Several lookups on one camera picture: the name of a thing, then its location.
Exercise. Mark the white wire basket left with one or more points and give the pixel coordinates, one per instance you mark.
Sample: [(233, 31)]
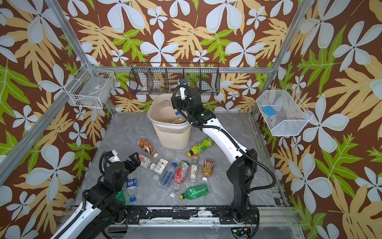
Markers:
[(90, 87)]

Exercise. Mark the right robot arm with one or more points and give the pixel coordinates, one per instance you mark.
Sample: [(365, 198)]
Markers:
[(243, 161)]

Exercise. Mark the beige plastic waste bin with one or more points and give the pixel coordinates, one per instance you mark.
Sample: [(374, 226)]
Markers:
[(162, 114)]

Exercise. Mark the brown Nescafe coffee bottle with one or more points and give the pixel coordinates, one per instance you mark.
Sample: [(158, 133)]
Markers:
[(147, 147)]

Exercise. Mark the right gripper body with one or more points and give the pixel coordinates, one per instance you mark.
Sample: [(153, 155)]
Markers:
[(182, 104)]

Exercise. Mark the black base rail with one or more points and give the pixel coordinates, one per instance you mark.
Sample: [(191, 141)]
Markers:
[(191, 215)]

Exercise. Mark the black wire wall basket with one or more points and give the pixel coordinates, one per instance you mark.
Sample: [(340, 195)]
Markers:
[(161, 78)]

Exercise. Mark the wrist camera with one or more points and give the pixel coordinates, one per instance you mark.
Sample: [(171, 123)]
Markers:
[(111, 156), (183, 83)]

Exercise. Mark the dark green soda bottle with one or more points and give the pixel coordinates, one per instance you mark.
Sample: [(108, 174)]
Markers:
[(120, 197)]

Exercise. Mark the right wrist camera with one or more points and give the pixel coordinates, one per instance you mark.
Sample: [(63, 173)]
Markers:
[(183, 83)]

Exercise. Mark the white green label bottle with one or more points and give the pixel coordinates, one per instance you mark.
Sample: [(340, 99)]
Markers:
[(194, 166)]

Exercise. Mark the red label drink bottle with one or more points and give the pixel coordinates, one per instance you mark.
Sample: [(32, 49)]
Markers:
[(181, 173)]

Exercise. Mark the clear blue cap water bottle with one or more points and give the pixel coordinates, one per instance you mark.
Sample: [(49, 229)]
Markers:
[(168, 176)]

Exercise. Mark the clear bottle red label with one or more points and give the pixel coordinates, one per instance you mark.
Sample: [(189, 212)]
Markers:
[(179, 118)]

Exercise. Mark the green soda bottle yellow cap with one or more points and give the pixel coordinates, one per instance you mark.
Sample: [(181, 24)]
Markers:
[(195, 192)]

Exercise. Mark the white mesh basket right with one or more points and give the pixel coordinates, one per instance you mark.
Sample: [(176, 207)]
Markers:
[(292, 115)]

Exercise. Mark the small clear bottle white cap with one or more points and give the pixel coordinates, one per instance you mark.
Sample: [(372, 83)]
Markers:
[(175, 187)]

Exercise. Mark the green yellow juice bottle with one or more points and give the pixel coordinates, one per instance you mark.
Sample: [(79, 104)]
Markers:
[(200, 147)]

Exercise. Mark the guava juice bottle pink label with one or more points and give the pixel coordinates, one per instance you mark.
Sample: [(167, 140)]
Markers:
[(144, 161)]

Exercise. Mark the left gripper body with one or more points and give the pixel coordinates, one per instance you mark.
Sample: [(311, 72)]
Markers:
[(126, 173)]

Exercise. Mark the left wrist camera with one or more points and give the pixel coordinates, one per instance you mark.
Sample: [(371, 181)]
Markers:
[(111, 156)]

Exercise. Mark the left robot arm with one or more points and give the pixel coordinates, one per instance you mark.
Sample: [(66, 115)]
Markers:
[(99, 207)]

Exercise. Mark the amber tea bottle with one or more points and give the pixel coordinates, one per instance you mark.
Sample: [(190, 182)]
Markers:
[(207, 169)]

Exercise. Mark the white label tea bottle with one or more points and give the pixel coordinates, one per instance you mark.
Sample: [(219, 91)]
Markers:
[(158, 168)]

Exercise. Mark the blue object in basket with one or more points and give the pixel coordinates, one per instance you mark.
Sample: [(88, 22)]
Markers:
[(269, 111)]

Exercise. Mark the Pepsi bottle blue label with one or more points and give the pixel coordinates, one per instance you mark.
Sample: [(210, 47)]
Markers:
[(131, 189)]

